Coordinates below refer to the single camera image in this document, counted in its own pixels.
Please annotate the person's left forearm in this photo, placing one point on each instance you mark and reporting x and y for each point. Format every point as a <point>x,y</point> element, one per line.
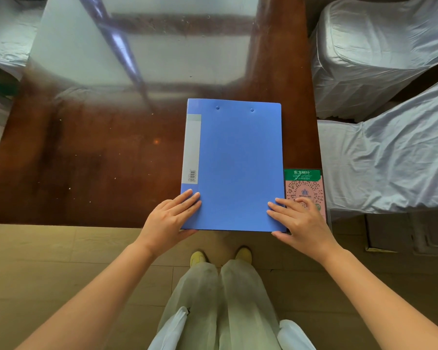
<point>87,302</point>

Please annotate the yellow shoe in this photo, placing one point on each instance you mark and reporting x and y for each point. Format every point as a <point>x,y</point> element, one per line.
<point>243,254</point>
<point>199,258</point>

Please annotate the white covered chair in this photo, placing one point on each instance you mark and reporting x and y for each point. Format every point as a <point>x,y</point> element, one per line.
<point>7,32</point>
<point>379,50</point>
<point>390,160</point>

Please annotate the person's right little finger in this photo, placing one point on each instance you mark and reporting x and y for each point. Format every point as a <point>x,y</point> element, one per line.
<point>308,206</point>

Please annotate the person's right hand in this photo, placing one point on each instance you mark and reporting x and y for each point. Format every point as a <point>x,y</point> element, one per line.
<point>304,229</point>

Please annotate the person's left little finger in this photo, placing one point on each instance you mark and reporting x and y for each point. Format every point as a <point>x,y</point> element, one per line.
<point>179,196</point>

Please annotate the person's right forearm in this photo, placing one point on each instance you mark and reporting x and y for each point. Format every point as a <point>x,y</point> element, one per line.
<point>383,298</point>

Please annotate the blue plastic file folder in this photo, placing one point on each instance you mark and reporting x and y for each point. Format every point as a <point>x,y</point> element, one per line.
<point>237,163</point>

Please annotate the person's left thumb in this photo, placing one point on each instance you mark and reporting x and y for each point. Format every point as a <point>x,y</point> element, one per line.
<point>188,233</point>

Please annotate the person's right thumb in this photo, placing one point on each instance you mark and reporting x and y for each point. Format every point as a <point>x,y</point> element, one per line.
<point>281,235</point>

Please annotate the person's left hand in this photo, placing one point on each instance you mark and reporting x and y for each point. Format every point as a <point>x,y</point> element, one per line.
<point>165,224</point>

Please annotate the pink code card green header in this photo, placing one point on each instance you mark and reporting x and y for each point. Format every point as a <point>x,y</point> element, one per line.
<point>306,187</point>

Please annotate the light grey trousers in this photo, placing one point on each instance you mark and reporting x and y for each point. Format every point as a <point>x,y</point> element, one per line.
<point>222,306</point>

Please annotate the person's right middle finger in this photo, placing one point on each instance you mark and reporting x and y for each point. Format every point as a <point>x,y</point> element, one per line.
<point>281,207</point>

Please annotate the person's left middle finger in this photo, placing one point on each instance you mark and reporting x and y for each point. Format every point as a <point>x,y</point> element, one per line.
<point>189,208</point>

